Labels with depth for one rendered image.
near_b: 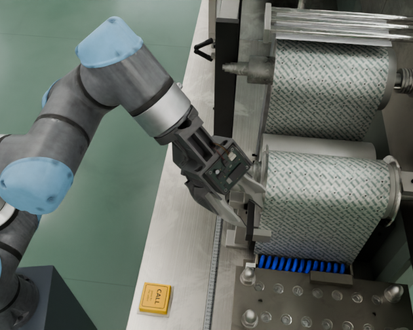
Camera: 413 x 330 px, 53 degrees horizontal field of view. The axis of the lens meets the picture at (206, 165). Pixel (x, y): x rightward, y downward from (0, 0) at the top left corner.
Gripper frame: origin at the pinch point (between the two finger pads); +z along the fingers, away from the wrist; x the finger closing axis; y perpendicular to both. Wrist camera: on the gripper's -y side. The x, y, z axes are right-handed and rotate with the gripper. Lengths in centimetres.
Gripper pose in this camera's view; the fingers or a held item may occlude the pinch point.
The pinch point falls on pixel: (246, 210)
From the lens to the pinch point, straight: 68.5
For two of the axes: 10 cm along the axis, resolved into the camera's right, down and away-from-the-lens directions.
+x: 6.7, -7.1, 2.1
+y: 4.3, 1.4, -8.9
